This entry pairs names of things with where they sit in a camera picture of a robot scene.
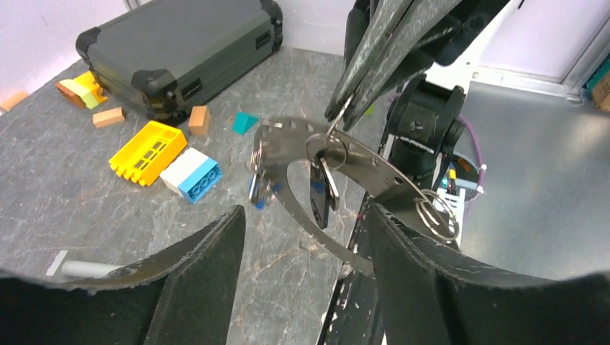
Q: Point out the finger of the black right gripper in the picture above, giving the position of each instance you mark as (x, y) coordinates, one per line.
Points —
(369, 26)
(419, 18)

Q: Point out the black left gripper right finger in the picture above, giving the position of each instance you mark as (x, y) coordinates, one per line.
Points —
(432, 294)

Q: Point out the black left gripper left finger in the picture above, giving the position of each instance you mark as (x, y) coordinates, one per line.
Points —
(183, 294)

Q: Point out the blue key tag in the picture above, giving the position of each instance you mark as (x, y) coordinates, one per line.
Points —
(259, 185)

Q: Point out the silver key with ring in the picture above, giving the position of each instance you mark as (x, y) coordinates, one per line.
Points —
(326, 152)

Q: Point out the perforated metal ring plate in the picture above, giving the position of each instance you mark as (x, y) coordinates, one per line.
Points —
(287, 136)

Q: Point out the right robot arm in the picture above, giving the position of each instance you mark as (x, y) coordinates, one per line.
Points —
(423, 120)

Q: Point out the lime green cube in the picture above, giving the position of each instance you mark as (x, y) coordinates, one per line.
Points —
(370, 110)

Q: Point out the grey toy axle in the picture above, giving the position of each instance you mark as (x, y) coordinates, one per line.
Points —
(68, 265)

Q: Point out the white and blue brick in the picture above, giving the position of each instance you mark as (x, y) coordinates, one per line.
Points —
(191, 175)

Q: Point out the yellow window brick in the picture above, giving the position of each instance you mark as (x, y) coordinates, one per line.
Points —
(148, 153)

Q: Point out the teal small block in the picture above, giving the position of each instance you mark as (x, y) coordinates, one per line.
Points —
(244, 122)

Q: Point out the tan wooden block near case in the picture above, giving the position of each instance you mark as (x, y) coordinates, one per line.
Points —
(108, 117)

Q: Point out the dark grey hard case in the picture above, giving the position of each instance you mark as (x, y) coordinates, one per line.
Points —
(166, 57)

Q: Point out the orange green brown brick stack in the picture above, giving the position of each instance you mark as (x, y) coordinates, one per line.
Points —
(83, 91)

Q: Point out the light wooden block at wall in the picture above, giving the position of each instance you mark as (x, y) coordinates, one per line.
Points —
(14, 99)

